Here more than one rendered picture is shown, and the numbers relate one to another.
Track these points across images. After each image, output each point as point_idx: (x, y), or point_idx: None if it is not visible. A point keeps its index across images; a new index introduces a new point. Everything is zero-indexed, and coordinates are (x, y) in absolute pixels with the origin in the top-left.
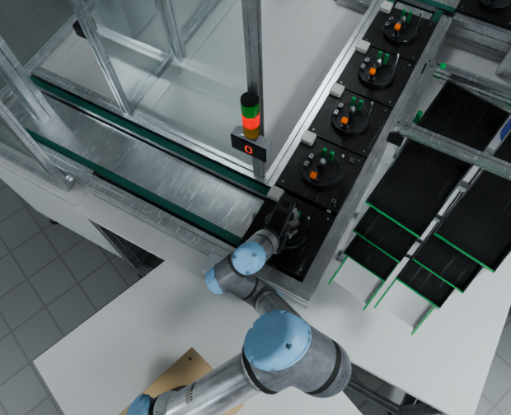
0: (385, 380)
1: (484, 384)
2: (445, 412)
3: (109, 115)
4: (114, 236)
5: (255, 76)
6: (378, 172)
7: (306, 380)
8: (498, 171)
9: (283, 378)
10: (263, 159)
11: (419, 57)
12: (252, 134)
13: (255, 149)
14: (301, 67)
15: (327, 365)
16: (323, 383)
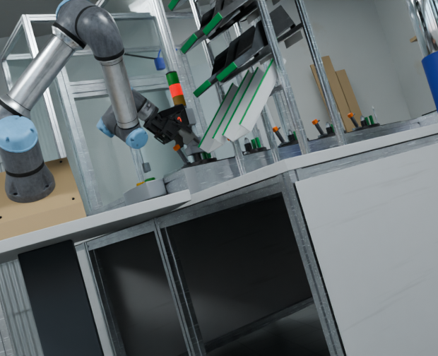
0: (226, 189)
1: (321, 150)
2: (266, 169)
3: None
4: (105, 297)
5: (170, 54)
6: (196, 18)
7: (74, 8)
8: None
9: (64, 10)
10: (186, 121)
11: (374, 126)
12: (176, 101)
13: (181, 115)
14: None
15: (90, 3)
16: (83, 8)
